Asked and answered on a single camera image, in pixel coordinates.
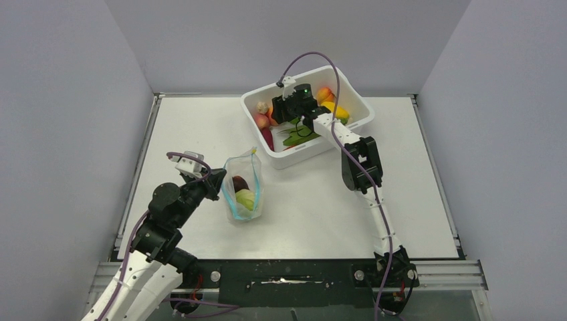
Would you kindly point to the green cabbage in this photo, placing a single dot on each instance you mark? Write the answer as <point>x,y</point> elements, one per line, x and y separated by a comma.
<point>246,198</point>

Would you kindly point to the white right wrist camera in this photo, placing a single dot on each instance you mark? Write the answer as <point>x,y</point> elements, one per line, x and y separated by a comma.
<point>287,84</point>

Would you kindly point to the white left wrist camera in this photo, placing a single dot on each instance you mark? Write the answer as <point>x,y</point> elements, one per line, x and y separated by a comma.
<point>188,166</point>

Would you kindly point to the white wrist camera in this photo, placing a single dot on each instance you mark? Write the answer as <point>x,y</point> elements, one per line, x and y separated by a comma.
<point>188,166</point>
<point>287,84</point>

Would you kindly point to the dark red apple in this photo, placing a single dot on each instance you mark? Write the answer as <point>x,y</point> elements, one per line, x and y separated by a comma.
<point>239,183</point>

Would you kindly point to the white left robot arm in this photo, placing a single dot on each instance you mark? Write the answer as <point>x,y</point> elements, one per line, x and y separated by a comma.
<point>154,265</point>

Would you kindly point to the green leafy vegetable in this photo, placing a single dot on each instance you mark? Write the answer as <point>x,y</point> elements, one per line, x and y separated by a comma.
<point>297,134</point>

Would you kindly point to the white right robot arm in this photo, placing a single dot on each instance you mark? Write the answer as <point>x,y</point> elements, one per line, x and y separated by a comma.
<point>362,173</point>

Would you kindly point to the orange peach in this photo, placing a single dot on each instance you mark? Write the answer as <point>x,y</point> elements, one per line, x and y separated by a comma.
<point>272,120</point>
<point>325,94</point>

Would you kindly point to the yellow mango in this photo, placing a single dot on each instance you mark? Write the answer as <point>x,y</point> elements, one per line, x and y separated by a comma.
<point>340,112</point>

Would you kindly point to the beige garlic bulb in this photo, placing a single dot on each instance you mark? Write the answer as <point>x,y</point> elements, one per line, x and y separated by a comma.
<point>262,108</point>

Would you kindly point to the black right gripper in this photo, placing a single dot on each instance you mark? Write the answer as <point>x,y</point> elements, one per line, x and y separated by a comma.
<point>280,113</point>

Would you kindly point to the clear zip top bag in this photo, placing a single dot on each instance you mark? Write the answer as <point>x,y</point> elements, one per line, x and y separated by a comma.
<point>248,166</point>

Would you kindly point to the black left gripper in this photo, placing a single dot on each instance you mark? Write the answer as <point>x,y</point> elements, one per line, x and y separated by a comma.
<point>212,183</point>

